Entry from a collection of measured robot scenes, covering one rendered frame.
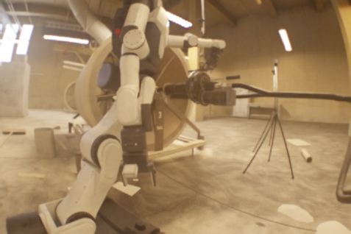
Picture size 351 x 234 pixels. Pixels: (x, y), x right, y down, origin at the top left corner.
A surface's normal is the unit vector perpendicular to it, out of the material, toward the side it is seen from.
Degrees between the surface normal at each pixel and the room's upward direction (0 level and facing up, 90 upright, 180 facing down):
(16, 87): 90
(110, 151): 90
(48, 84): 90
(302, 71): 90
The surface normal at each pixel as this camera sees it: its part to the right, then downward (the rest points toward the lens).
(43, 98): 0.67, 0.02
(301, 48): -0.74, -0.03
